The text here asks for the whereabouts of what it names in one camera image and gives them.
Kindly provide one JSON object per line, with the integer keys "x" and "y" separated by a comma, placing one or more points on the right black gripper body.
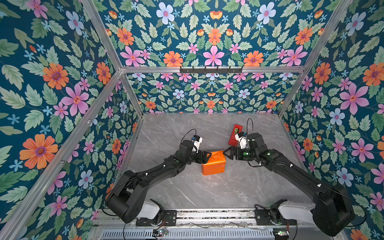
{"x": 247, "y": 154}

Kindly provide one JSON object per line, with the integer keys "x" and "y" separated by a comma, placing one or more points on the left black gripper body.
{"x": 193, "y": 158}

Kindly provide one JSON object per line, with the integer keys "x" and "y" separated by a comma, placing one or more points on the yellow orange wrapping paper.
{"x": 215, "y": 165}

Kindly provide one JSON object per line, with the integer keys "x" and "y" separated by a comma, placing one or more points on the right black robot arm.
{"x": 331, "y": 209}

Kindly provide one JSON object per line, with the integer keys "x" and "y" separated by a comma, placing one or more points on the red tape dispenser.
{"x": 233, "y": 141}

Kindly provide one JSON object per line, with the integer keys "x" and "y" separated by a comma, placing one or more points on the left small circuit board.
{"x": 160, "y": 233}

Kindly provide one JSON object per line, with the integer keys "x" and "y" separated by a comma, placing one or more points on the small circuit board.
{"x": 281, "y": 235}
{"x": 160, "y": 233}

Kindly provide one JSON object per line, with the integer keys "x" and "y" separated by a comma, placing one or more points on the right small circuit board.
{"x": 281, "y": 235}

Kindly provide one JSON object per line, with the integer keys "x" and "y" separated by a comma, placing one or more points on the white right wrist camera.
{"x": 241, "y": 138}

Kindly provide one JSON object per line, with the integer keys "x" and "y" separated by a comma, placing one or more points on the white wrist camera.
{"x": 241, "y": 138}
{"x": 197, "y": 140}

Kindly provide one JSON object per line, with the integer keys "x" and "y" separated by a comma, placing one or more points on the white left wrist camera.
{"x": 197, "y": 140}

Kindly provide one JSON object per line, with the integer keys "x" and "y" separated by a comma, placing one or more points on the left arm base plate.
{"x": 163, "y": 218}

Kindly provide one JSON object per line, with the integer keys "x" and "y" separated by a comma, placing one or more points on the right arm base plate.
{"x": 271, "y": 216}

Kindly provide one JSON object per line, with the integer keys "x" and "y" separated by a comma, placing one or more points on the black hook rail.
{"x": 211, "y": 70}

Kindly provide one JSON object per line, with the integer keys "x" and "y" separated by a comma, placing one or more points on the aluminium mounting rail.
{"x": 243, "y": 218}

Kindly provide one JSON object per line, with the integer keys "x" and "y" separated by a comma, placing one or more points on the white slotted cable duct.
{"x": 189, "y": 234}

